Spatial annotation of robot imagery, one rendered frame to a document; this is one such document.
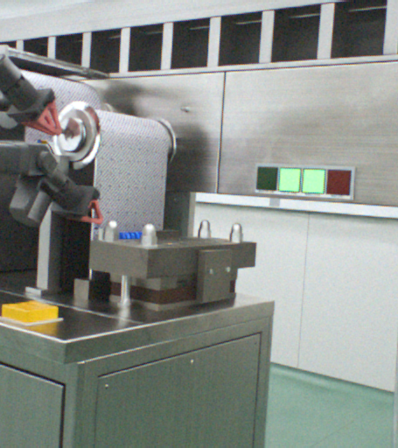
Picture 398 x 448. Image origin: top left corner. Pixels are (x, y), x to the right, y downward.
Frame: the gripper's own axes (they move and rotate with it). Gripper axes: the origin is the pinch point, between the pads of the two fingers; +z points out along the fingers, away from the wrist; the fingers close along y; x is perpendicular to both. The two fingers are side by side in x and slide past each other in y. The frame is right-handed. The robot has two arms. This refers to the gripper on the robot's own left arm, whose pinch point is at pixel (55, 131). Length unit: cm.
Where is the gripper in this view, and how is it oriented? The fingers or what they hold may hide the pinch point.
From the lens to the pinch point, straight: 146.4
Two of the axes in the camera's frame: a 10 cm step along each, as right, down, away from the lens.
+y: 8.0, 0.2, -6.1
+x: 3.8, -8.0, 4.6
